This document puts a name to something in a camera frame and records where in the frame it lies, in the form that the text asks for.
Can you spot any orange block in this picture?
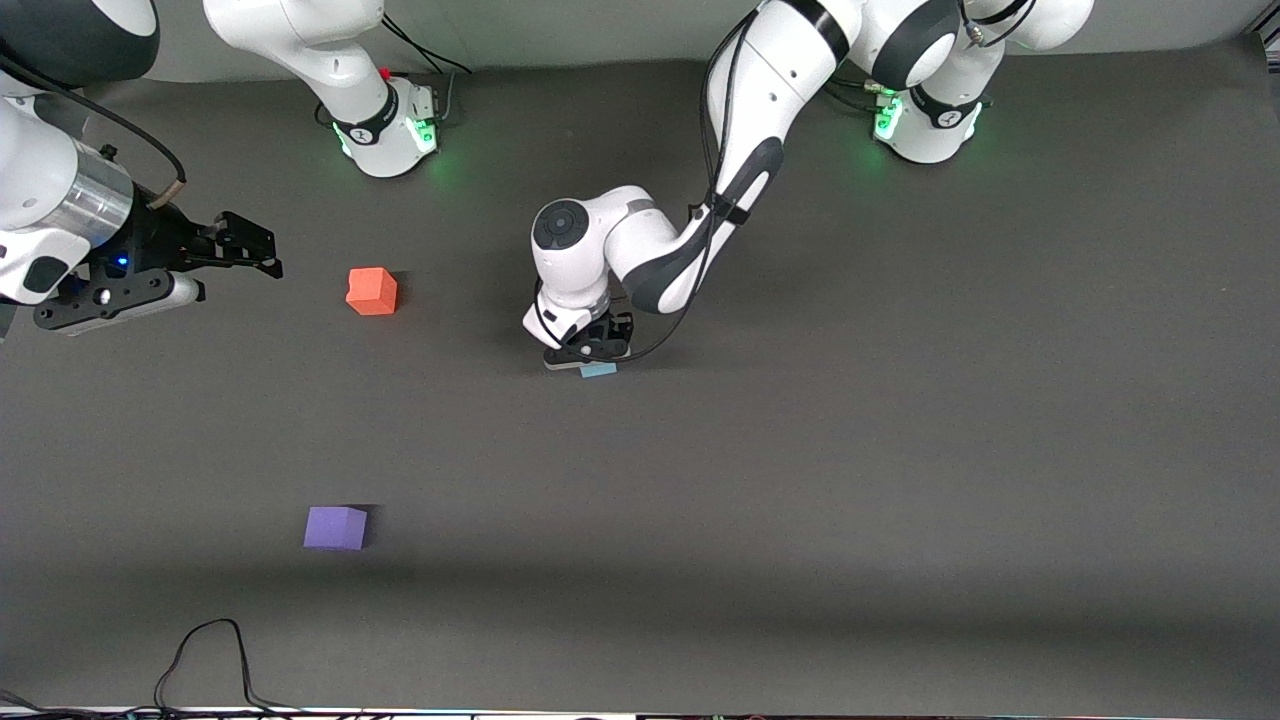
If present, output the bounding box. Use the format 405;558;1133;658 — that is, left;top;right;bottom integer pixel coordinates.
346;267;399;317

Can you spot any purple block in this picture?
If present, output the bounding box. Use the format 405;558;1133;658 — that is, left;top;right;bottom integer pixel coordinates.
303;505;369;551

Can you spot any dark grey table mat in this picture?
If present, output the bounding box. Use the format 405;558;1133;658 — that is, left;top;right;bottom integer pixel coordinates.
0;38;1280;717

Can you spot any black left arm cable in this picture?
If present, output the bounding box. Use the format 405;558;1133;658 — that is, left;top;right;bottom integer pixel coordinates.
534;8;767;364

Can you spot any black right base cable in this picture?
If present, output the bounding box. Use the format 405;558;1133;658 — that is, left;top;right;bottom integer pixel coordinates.
380;14;473;123

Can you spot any black base cable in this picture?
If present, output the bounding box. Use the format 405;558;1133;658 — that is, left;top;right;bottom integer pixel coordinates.
380;14;473;123
826;78;893;113

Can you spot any black left base cable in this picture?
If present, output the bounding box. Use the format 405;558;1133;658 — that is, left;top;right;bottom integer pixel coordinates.
826;78;893;113

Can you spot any thin black looped cable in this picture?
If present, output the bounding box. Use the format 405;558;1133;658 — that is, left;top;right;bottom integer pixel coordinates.
153;618;306;717

